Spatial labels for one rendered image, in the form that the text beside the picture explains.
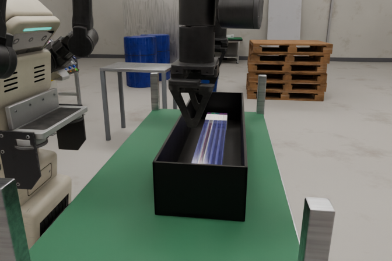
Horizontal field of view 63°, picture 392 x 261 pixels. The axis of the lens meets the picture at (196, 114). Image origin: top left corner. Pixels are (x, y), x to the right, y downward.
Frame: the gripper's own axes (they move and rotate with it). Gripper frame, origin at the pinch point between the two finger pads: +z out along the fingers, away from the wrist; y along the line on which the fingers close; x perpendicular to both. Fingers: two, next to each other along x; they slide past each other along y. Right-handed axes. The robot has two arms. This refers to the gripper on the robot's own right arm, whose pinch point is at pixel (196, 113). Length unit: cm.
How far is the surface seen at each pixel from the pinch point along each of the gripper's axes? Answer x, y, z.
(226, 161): -5.0, 22.1, 19.4
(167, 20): 162, 702, 3
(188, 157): 4.9, 23.5, 19.5
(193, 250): -1.1, -9.2, 20.4
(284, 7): -128, 924, -31
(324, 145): -101, 275, 116
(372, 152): -144, 261, 116
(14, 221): 23.0, -17.6, 11.4
